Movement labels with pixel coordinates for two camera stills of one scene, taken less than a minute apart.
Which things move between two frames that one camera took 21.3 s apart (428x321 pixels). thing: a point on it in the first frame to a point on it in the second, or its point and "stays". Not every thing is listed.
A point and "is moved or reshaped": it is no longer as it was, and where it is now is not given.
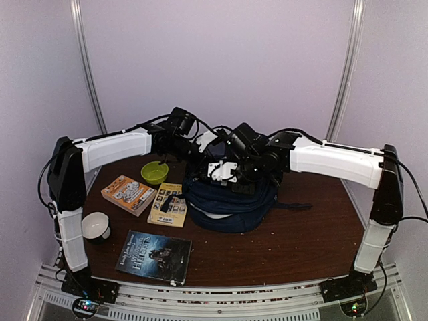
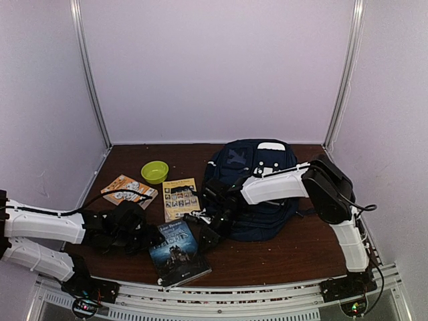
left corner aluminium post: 75,15 stays
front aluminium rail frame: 384,301 stays
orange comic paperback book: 129,194 stays
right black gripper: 247,189 to 212,235
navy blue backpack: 213,205 to 237,160
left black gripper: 203,156 to 148,238
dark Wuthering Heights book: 156,257 is moved or reshaped
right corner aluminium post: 348,70 stays
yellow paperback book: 175,214 to 177,204
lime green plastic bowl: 154,173 stays
